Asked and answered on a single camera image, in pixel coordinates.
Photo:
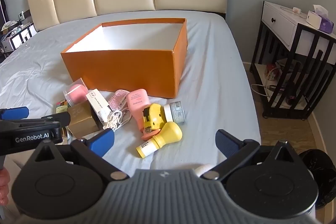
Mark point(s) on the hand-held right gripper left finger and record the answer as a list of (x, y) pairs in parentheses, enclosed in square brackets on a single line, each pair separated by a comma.
[(101, 142)]

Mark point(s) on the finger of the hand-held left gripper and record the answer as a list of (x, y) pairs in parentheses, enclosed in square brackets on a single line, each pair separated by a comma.
[(15, 112), (61, 118)]

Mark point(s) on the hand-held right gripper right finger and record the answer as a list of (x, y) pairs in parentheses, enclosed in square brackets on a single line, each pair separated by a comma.
[(226, 144)]

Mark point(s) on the small colourful green carton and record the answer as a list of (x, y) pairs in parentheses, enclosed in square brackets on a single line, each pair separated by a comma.
[(61, 106)]

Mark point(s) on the gold square box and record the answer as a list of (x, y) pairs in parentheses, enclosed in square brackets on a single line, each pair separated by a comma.
[(81, 119)]

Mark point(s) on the white slim carton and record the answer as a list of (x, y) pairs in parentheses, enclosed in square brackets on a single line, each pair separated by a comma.
[(97, 104)]

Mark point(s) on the pink lotion bottle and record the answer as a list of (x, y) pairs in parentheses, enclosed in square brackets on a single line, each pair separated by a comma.
[(137, 106)]

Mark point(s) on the orange cardboard box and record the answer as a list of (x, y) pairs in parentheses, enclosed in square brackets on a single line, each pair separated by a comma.
[(131, 64)]

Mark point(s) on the person's left hand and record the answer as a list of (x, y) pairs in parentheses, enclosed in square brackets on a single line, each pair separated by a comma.
[(3, 187)]

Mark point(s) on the pink sponge in clear pack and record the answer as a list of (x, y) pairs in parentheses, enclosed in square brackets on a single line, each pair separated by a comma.
[(76, 92)]

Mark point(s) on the pink patterned sachet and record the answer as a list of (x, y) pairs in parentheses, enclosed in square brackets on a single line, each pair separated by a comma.
[(118, 99)]

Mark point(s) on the grey jar with white lid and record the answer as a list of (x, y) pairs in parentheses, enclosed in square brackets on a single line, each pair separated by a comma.
[(176, 112)]

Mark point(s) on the yellow bulb-shaped bottle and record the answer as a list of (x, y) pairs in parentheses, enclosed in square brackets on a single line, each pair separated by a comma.
[(168, 134)]

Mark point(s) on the yellow tape measure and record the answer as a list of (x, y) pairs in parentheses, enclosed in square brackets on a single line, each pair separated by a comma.
[(155, 116)]

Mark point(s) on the bed with grey sheet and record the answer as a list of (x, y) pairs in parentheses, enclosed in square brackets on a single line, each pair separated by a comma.
[(215, 82)]

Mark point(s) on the cluttered white side cabinet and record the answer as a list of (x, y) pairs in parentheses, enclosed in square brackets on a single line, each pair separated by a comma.
[(14, 35)]

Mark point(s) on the dark hair dryer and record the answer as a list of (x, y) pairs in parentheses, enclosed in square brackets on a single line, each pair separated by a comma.
[(291, 94)]

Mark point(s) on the red and white item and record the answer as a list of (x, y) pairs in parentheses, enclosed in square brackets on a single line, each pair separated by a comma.
[(273, 72)]

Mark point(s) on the bin with black bag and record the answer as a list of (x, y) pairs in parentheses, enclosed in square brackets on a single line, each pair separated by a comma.
[(319, 176)]

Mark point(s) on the purple and white tissue pack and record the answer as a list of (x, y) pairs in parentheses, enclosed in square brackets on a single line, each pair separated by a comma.
[(319, 19)]

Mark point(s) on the white nightstand with black frame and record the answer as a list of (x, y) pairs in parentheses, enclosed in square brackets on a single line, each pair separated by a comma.
[(294, 56)]

